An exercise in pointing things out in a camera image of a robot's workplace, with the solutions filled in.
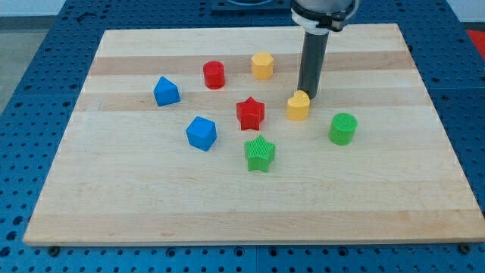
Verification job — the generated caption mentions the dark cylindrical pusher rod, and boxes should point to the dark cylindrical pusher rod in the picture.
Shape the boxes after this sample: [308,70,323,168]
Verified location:
[297,32,329,99]

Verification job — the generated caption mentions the yellow heart block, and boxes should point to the yellow heart block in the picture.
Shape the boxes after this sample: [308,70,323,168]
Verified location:
[286,90,310,121]

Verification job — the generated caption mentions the yellow hexagon block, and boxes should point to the yellow hexagon block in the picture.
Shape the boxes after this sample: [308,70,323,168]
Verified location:
[251,52,274,80]

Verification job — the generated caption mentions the green cylinder block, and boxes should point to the green cylinder block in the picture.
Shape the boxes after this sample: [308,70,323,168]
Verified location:
[328,113,358,146]

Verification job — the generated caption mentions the red star block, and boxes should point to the red star block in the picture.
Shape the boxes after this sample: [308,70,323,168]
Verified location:
[236,97,265,130]

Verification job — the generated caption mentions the red cylinder block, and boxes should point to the red cylinder block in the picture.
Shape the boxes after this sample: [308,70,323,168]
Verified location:
[202,61,225,89]

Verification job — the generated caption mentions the green star block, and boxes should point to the green star block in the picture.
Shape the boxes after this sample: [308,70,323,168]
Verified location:
[244,135,276,172]

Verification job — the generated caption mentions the blue cube block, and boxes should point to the blue cube block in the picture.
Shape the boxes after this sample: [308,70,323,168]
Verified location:
[186,116,217,152]

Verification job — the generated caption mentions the blue triangular block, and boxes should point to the blue triangular block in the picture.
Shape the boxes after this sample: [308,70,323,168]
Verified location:
[153,77,180,107]

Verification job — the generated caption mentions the wooden board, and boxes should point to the wooden board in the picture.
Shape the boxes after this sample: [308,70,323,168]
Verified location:
[23,24,484,246]

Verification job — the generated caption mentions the red object at edge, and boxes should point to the red object at edge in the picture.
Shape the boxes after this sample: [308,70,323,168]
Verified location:
[467,30,485,58]

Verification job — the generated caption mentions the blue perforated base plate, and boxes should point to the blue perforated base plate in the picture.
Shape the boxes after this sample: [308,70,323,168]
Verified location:
[1,0,484,272]

